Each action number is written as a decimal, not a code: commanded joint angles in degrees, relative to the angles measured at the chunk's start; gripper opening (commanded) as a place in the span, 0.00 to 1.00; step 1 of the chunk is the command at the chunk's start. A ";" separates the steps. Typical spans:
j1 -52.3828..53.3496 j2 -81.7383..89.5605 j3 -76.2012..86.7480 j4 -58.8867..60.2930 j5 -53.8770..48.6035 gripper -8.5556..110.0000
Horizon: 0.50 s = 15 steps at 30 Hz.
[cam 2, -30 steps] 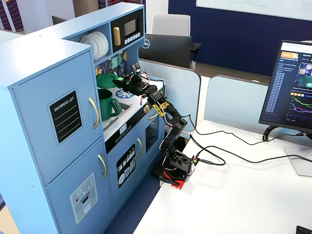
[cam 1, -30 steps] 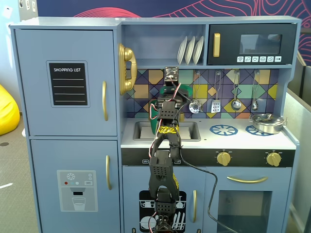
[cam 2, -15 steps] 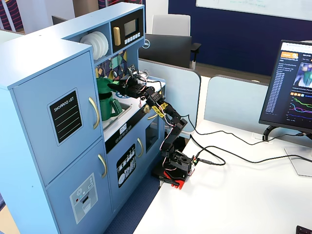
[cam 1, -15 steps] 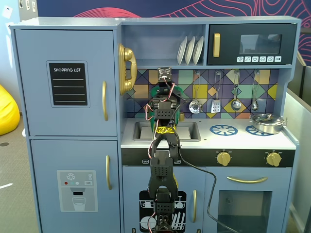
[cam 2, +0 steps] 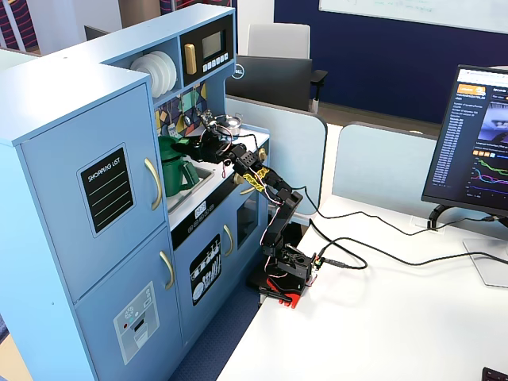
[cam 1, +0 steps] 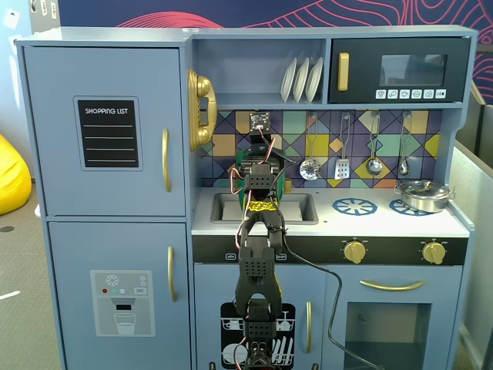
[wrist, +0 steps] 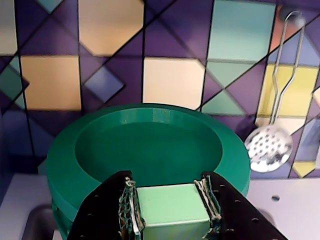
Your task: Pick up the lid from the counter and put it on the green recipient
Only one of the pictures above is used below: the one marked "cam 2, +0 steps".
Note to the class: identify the red table clamp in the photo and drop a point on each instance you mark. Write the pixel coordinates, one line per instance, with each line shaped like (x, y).
(283, 295)

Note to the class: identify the grey office chair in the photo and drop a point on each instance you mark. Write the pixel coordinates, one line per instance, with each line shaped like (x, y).
(278, 39)

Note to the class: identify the silver toy pot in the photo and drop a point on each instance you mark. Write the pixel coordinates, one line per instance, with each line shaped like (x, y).
(230, 124)

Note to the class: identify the light blue rounded desk partition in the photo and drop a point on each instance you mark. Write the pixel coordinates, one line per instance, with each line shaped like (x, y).
(385, 166)
(289, 151)

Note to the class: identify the green pot lid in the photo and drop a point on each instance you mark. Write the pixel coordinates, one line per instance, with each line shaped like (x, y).
(183, 146)

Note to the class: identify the white whiteboard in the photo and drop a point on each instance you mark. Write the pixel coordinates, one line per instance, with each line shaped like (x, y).
(416, 12)

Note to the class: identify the white toy plate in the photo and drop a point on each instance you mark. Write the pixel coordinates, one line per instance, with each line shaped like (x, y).
(173, 71)
(162, 71)
(145, 75)

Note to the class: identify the green toy pot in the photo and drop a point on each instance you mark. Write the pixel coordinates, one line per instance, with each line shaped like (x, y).
(174, 174)

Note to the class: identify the black keyboard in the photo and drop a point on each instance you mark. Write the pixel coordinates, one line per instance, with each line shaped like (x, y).
(496, 375)

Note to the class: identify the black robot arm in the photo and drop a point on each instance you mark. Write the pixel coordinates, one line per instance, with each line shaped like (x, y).
(283, 222)

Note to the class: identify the computer monitor showing plots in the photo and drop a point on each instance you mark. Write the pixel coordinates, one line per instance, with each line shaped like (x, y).
(468, 139)

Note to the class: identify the black Dell monitor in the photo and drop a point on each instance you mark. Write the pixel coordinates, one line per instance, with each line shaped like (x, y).
(274, 83)

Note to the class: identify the light blue toy kitchen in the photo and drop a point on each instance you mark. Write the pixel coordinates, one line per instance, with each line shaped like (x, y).
(59, 198)

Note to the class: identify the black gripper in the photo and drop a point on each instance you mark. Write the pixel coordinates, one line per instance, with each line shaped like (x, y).
(197, 152)

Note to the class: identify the silver monitor stand base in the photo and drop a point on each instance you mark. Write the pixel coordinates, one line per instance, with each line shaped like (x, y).
(488, 266)

